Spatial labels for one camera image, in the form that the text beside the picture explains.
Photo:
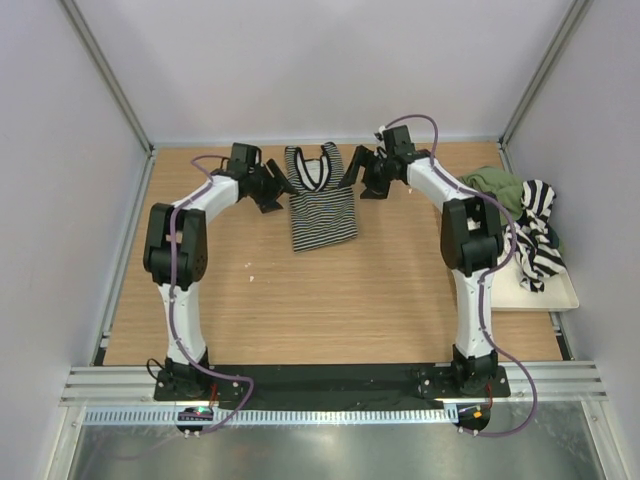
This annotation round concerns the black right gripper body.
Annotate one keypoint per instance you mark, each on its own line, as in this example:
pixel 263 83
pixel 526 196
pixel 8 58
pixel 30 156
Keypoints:
pixel 376 175

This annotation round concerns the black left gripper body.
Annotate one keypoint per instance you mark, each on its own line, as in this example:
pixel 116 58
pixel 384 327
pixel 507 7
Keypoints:
pixel 265 189

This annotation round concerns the thin-striped black white tank top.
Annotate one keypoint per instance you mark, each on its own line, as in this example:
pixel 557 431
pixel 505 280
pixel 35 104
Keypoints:
pixel 322 212

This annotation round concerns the green tank top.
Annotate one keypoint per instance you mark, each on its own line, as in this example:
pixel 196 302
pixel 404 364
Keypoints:
pixel 505 187

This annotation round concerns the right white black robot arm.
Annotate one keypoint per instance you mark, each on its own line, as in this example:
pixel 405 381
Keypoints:
pixel 471 242

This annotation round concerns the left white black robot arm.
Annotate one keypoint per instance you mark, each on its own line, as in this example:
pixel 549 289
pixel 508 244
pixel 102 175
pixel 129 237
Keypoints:
pixel 176 256

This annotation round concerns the wide-striped black white tank top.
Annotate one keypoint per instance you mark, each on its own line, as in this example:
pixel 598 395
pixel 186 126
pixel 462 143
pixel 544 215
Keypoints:
pixel 533 254

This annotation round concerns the white plastic tray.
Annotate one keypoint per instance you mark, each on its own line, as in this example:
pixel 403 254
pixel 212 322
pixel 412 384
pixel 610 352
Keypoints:
pixel 508 295

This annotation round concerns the left aluminium corner post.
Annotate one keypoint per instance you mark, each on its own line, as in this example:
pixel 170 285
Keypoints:
pixel 91 45

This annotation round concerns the aluminium corner post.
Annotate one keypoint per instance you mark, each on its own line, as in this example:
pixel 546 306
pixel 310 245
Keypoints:
pixel 91 45
pixel 568 25

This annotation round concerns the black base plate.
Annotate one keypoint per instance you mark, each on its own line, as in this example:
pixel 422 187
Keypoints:
pixel 289 385

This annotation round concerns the right aluminium corner post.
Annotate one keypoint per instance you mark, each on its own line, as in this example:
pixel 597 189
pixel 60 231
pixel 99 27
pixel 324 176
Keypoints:
pixel 568 25

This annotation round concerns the aluminium frame rail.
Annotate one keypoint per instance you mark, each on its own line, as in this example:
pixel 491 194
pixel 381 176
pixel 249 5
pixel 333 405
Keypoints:
pixel 545 381

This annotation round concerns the slotted cable duct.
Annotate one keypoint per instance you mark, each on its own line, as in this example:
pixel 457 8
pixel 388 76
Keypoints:
pixel 197 417

